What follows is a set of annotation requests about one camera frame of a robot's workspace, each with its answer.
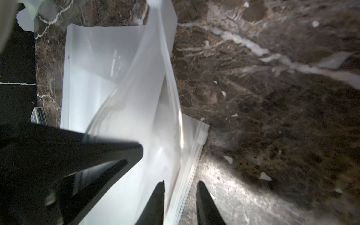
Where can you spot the stack of clear zip-top bags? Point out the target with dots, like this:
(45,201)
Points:
(195,137)

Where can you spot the small printed card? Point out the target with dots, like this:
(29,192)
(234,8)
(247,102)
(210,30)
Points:
(38,116)

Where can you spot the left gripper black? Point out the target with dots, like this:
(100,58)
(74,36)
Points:
(51,176)

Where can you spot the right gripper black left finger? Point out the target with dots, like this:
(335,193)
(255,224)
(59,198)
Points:
(153,213)

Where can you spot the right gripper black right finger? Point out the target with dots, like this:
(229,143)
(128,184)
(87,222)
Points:
(207,212)

